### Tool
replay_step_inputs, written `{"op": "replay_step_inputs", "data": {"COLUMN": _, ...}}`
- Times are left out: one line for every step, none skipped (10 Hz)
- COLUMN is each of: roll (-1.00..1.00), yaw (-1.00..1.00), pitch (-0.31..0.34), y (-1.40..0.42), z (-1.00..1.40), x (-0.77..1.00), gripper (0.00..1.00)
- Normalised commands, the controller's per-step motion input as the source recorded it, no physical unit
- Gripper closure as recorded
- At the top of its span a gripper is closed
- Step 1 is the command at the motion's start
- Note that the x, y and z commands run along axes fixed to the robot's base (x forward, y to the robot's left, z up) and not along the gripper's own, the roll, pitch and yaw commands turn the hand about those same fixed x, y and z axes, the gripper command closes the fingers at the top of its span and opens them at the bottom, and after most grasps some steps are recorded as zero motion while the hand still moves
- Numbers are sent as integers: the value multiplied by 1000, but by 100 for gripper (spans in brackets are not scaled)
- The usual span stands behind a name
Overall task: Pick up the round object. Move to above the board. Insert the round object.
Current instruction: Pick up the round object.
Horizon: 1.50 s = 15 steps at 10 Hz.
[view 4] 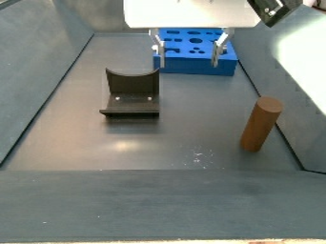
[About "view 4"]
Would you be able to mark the blue foam shape board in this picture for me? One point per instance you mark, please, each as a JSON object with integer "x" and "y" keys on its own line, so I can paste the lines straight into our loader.
{"x": 187, "y": 52}

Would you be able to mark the brown wooden cylinder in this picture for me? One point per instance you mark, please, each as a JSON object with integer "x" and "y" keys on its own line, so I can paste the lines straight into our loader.
{"x": 262, "y": 120}

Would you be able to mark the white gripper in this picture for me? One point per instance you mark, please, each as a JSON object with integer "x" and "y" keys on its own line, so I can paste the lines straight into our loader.
{"x": 226, "y": 14}

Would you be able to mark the black curved stand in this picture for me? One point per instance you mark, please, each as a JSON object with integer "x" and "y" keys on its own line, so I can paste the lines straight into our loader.
{"x": 134, "y": 93}

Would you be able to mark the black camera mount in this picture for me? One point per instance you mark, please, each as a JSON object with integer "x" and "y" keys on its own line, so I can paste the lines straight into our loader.
{"x": 274, "y": 10}

